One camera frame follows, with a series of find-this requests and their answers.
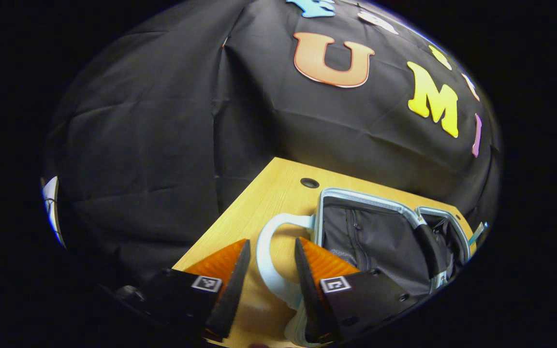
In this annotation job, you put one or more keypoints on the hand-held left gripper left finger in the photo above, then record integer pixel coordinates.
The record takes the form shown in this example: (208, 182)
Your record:
(232, 295)

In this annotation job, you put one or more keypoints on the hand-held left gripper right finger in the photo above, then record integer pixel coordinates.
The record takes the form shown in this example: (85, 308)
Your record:
(307, 290)

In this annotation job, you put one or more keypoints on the light blue suitcase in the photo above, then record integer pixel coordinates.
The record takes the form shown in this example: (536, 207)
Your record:
(380, 241)

